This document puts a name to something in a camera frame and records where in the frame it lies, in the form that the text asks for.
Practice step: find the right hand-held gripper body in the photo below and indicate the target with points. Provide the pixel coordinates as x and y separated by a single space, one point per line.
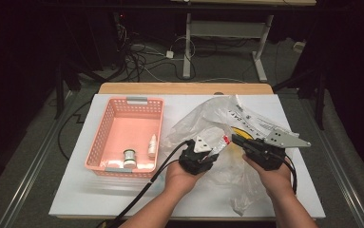
271 155

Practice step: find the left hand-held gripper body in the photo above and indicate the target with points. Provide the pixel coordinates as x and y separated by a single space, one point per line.
192 158

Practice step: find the clear plastic bag yellow smiley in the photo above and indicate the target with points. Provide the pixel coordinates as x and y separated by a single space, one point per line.
220 117

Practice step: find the white dropper bottle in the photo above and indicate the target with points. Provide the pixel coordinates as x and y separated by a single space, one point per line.
152 146

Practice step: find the pink perforated plastic basket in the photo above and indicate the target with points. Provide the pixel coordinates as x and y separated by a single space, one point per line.
129 129

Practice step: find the person's left hand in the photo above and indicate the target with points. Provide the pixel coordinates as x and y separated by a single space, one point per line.
178 180

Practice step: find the person's right hand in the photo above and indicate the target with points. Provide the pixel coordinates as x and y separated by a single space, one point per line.
276 183

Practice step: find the black stand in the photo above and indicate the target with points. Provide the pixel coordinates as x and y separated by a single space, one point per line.
59 95
319 95

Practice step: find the white power adapter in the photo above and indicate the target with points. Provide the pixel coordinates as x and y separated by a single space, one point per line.
169 54

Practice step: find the white board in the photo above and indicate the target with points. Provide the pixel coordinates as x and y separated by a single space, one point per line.
84 193

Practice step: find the metal floor rail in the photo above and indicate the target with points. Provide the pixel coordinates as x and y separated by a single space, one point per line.
27 183
344 183

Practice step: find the white metal desk frame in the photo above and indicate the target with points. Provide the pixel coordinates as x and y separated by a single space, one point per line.
187 47

